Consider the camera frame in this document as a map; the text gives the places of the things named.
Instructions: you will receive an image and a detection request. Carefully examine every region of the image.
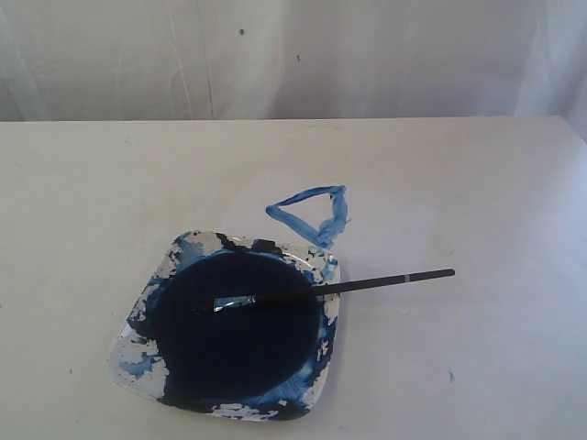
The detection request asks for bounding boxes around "black paintbrush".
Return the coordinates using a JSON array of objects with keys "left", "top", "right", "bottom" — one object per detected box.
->
[{"left": 193, "top": 269, "right": 456, "bottom": 314}]

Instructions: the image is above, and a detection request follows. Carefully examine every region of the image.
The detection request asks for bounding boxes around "white paper sheet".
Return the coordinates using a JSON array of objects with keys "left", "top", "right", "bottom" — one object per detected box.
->
[{"left": 218, "top": 169, "right": 437, "bottom": 315}]

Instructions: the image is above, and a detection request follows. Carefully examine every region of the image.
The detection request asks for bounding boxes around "square plate with blue paint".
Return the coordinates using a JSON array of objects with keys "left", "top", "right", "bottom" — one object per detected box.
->
[{"left": 107, "top": 231, "right": 340, "bottom": 421}]

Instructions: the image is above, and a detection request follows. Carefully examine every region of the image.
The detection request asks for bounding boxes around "white backdrop curtain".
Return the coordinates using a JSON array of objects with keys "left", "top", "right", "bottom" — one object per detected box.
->
[{"left": 1, "top": 1, "right": 586, "bottom": 123}]

